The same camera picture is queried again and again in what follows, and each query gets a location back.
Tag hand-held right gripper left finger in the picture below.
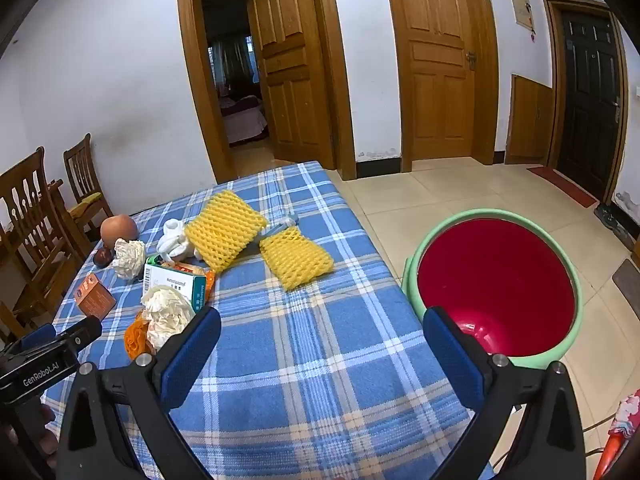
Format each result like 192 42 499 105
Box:
54 305 223 480

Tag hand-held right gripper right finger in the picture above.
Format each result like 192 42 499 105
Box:
422 306 587 480

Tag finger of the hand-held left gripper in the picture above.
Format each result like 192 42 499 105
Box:
54 315 103 354
18 323 57 350

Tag small orange box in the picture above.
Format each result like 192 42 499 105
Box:
74 274 117 318

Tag white tissue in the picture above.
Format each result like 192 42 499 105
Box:
141 284 197 353
111 238 147 279

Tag orange plastic wrapper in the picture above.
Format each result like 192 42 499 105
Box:
124 310 151 361

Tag white medicine box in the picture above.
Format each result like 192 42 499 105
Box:
143 262 208 311

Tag red bin green rim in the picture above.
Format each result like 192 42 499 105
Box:
401 208 584 368

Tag white sock bundle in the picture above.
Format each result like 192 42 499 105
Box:
156 217 203 263

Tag large yellow foam net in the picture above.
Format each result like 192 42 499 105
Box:
184 190 269 275

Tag small yellow foam net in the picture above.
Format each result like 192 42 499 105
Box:
259 226 335 292

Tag person's left hand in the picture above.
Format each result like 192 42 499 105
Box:
30 402 60 466

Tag apple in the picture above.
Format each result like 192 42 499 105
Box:
100 214 139 250

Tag blue plaid blanket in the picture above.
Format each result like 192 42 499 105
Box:
40 161 496 480

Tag wooden chair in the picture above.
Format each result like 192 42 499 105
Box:
63 133 115 241
0 146 96 331

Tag red floral cloth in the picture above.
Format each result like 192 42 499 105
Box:
592 389 640 480

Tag grey floor mat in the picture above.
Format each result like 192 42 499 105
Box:
612 259 640 306

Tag red doormat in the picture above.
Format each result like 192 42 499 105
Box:
527 166 598 208

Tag pair of dark shoes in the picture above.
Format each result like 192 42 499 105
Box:
595 204 640 253

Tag bed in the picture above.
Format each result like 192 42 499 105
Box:
220 95 268 148

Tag low wooden cabinet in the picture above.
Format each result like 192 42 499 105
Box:
505 74 556 165

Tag closed wooden door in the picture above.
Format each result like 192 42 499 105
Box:
395 0 476 161

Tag black entrance door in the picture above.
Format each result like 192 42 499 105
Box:
559 7 623 201

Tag open wooden door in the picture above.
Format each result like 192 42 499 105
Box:
247 0 337 171

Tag curtain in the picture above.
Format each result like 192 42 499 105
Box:
207 32 261 86

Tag wooden door frame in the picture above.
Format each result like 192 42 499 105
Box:
542 0 630 206
176 0 358 186
381 0 501 173

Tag beige wall panel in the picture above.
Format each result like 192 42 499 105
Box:
508 0 537 31

